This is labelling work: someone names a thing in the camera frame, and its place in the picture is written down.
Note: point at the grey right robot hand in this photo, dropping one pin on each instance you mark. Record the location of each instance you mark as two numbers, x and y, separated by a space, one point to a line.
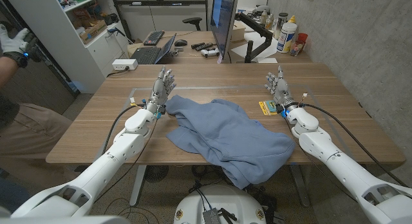
281 90

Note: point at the person's gloved hand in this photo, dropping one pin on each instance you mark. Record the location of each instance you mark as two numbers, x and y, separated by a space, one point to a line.
14 43

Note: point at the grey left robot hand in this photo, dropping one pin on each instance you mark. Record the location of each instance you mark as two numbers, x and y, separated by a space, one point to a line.
159 90

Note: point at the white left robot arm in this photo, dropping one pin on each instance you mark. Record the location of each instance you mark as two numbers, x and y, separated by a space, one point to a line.
122 146

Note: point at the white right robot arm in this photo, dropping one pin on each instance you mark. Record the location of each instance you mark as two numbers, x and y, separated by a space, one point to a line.
322 146

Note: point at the person's bare forearm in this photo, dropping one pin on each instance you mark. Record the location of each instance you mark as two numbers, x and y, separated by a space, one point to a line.
5 71

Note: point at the yellow teal sticky notes pack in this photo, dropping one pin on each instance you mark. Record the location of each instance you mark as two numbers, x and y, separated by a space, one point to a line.
265 107

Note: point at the blue hoodie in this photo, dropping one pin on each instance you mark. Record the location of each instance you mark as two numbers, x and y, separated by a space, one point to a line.
225 134

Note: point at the dark open laptop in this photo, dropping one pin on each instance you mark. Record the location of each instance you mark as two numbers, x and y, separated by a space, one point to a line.
146 55

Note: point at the white power strip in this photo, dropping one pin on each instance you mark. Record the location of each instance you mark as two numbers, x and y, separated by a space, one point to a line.
125 64

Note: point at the clear cup with pens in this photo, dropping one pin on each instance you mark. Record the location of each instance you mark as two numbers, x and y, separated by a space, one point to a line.
296 48

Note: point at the wooden back desk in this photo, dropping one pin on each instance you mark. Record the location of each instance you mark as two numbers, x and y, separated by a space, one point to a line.
190 56

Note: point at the white shelf unit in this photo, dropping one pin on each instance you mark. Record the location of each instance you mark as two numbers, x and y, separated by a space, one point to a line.
64 47

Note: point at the black computer mouse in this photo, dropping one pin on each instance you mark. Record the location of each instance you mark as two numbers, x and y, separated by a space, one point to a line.
180 42

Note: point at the black keyboard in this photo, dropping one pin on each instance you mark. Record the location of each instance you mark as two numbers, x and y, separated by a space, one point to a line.
154 38

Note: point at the white wipes canister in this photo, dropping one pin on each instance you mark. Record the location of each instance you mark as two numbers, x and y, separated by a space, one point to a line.
286 37

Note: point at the red cup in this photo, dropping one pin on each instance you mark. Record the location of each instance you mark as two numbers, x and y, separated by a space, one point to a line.
303 38

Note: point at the large white paper sheet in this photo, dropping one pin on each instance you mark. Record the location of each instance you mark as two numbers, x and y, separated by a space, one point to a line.
239 50

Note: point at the black remote control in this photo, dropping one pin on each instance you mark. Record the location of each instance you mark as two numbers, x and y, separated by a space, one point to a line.
197 45
207 47

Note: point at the white game controller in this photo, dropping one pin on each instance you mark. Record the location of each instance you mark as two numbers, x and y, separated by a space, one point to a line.
210 52

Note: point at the dark tall jar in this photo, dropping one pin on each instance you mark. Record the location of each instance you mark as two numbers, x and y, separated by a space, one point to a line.
280 24

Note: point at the pink note on monitor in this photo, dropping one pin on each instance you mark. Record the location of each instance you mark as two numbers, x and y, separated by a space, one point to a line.
219 59

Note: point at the yellow capped bottle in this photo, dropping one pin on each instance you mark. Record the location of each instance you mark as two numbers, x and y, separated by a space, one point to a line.
292 19

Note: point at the plain cardboard box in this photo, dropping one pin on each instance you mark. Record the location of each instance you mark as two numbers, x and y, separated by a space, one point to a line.
239 31

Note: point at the black office chair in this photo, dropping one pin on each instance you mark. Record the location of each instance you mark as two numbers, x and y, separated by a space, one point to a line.
192 21

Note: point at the printed open cardboard box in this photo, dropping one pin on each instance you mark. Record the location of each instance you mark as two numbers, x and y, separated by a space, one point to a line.
93 31

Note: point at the round black vented device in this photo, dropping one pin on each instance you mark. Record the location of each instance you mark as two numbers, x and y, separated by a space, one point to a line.
156 174

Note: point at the black computer monitor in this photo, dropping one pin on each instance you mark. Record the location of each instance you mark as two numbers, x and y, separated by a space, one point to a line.
222 21

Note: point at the person in tan trousers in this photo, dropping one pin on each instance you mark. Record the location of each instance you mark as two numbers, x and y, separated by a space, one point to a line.
29 134

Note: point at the grey table leg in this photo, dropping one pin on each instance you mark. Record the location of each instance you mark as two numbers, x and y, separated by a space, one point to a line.
137 185
300 185

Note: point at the white robot torso base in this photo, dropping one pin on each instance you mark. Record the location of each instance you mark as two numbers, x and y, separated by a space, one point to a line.
222 198

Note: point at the grey finned module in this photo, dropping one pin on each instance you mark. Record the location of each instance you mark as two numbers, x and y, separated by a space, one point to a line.
211 217

